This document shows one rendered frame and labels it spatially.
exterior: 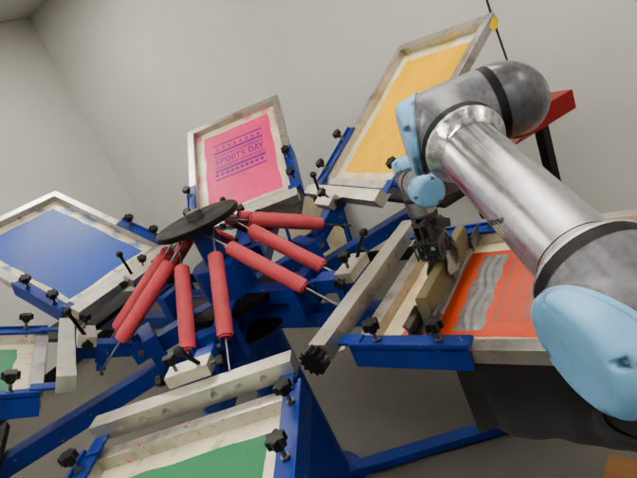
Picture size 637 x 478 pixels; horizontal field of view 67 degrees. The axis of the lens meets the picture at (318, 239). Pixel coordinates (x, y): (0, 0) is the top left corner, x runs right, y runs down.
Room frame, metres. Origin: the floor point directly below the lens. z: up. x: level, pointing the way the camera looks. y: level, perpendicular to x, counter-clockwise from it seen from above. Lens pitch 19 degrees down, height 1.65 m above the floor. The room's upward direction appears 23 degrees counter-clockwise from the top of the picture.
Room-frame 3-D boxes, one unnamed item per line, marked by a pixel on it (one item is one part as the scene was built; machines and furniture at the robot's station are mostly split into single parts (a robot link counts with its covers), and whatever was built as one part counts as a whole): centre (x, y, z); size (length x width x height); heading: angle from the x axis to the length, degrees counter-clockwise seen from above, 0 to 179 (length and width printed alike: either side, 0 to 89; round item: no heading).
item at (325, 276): (1.39, -0.02, 1.02); 0.17 x 0.06 x 0.05; 52
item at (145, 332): (1.69, 0.37, 0.99); 0.82 x 0.79 x 0.12; 52
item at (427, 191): (1.05, -0.28, 1.30); 0.11 x 0.11 x 0.08; 87
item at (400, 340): (0.97, -0.10, 0.97); 0.30 x 0.05 x 0.07; 52
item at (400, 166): (1.15, -0.27, 1.31); 0.09 x 0.08 x 0.11; 177
